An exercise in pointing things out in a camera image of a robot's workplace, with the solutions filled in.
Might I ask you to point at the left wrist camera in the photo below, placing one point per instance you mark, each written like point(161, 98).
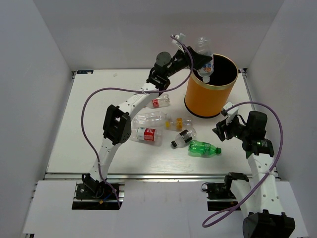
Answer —
point(177, 40)

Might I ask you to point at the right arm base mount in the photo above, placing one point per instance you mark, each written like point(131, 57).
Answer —
point(218, 198)

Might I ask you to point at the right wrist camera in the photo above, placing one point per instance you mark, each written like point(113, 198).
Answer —
point(229, 112)

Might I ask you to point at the large clear unlabelled bottle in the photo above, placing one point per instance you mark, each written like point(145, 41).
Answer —
point(151, 120)

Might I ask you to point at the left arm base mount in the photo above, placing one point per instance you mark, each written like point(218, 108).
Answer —
point(102, 200)

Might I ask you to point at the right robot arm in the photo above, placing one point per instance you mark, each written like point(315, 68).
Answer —
point(264, 215)

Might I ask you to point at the blue-label clear bottle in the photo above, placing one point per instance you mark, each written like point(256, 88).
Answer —
point(203, 47)

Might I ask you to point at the black-cap black-label bottle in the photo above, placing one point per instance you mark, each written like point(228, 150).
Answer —
point(183, 138)

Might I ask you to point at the green plastic bottle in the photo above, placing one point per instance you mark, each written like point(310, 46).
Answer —
point(203, 149)

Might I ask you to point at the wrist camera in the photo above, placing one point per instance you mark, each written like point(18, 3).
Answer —
point(177, 40)
point(229, 112)

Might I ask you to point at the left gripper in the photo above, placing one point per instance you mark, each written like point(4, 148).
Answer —
point(199, 59)

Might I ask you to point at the large red-label clear bottle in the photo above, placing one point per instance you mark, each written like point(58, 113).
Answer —
point(152, 136)

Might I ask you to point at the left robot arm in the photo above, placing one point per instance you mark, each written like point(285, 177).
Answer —
point(117, 123)

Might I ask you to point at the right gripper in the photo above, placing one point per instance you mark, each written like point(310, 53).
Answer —
point(221, 127)

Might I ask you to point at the small red-label clear bottle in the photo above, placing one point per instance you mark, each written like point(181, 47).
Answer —
point(160, 102)

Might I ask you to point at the yellow-cap orange-label bottle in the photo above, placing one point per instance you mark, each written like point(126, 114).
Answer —
point(178, 124)

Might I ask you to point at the blue table sticker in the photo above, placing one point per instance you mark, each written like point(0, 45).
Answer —
point(85, 72)

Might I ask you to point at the orange cylindrical bin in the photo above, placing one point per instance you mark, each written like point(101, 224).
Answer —
point(206, 100)

